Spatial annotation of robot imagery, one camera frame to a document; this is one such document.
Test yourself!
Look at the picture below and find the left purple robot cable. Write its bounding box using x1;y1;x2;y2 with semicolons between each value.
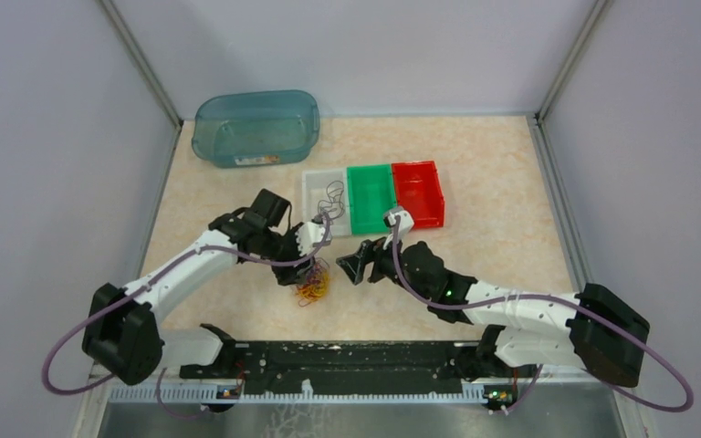
42;213;333;398

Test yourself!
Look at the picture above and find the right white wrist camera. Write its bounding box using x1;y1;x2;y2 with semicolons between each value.
383;205;414;245

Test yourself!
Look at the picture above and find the teal transparent plastic tub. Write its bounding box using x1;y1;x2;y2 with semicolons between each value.
191;89;320;168

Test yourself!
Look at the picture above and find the yellow tangled cable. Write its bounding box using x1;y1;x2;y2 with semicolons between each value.
296;268;332;306

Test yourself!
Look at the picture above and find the green plastic bin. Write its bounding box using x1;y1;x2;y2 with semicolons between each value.
347;164;397;235

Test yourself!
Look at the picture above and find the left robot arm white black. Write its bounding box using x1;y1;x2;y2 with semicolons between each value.
81;189;330;385

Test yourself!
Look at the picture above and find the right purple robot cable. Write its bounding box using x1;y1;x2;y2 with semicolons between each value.
389;214;696;414

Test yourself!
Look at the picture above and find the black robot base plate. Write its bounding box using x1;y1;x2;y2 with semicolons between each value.
179;341;516;396

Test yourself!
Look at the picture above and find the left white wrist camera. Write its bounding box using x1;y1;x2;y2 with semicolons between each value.
296;213;332;256

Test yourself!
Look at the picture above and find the left aluminium frame post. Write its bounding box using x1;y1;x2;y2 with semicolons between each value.
96;0;183;130

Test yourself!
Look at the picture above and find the red plastic bin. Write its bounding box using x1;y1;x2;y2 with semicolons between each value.
392;161;445;229

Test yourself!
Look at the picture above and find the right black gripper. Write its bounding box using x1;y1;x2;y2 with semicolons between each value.
337;229;431;301

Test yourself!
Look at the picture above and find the white slotted cable duct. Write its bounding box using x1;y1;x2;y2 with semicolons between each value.
108;381;488;404

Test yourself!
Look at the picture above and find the right aluminium frame post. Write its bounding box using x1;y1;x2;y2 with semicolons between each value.
536;0;615;124

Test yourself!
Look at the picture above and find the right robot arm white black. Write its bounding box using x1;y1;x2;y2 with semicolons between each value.
336;238;650;388

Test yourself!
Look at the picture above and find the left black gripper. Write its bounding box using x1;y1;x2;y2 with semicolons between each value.
259;221;317;286

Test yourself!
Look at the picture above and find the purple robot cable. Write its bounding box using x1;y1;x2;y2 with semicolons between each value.
42;213;333;398
389;214;696;414

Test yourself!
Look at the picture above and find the aluminium frame post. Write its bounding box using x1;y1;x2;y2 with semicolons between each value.
96;0;183;130
536;0;615;124

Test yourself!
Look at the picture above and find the white plastic bin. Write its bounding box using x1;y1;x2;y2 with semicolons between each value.
301;168;351;237

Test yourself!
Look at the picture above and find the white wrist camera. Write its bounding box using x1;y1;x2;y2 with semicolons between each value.
383;205;414;245
296;213;332;256

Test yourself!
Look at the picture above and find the black thin cable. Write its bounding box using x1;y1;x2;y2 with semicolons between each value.
315;178;348;221

